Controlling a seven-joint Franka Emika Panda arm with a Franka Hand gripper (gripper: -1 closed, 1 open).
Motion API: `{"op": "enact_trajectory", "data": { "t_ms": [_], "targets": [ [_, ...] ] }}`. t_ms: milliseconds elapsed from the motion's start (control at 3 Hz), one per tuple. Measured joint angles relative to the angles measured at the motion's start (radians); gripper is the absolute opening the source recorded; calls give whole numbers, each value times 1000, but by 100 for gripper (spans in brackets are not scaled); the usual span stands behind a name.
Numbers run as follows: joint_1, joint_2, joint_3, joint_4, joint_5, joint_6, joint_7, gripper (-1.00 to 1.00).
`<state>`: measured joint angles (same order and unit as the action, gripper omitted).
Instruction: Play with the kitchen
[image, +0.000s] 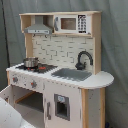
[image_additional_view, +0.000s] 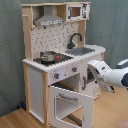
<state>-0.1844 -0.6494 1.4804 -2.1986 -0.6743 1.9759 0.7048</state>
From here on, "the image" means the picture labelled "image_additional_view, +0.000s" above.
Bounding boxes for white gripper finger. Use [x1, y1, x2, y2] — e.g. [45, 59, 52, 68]
[97, 79, 115, 93]

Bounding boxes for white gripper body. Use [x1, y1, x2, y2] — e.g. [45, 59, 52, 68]
[88, 60, 110, 82]

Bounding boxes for white oven door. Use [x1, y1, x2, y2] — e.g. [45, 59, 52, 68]
[49, 86, 94, 128]

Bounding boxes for red stove knob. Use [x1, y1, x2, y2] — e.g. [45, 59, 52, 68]
[54, 73, 60, 79]
[72, 66, 77, 72]

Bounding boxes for white toy microwave door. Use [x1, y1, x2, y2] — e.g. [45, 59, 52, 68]
[66, 3, 90, 21]

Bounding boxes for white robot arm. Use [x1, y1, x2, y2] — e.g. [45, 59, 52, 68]
[88, 59, 128, 93]

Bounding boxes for wooden toy kitchen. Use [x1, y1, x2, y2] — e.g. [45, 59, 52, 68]
[22, 2, 105, 128]

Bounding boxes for grey toy sink basin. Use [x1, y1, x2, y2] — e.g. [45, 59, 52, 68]
[66, 47, 94, 56]

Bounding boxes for black toy faucet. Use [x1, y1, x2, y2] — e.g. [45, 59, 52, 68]
[67, 33, 83, 49]

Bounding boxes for black toy stovetop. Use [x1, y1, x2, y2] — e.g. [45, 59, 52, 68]
[34, 53, 71, 66]

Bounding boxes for small steel toy pot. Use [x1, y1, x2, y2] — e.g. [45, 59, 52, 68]
[40, 51, 55, 62]

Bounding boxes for grey range hood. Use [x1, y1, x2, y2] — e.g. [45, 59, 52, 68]
[34, 5, 64, 27]

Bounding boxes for white dishwasher door with handle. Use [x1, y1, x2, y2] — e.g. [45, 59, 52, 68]
[79, 61, 100, 99]

